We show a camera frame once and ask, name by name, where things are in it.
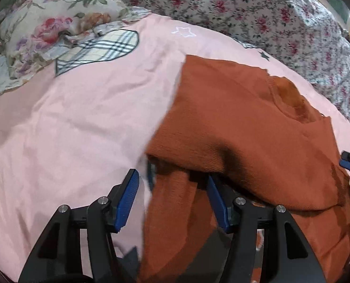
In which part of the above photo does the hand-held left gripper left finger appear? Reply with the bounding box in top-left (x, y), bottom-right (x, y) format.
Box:
top-left (18, 169), bottom-right (140, 283)

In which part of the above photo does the rust orange knit sweater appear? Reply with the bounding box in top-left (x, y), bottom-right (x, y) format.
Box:
top-left (137, 54), bottom-right (350, 283)

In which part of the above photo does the white quilt with red roses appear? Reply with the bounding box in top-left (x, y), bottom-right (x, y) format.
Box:
top-left (104, 0), bottom-right (350, 124)

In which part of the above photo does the cream floral ruffled pillow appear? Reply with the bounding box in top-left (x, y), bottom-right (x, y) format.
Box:
top-left (0, 0), bottom-right (152, 96)

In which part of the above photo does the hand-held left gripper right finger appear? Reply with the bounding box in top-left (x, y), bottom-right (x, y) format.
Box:
top-left (207, 173), bottom-right (328, 283)

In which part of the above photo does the pink plaid-heart bed sheet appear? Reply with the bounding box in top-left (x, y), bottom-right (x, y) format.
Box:
top-left (0, 13), bottom-right (350, 283)

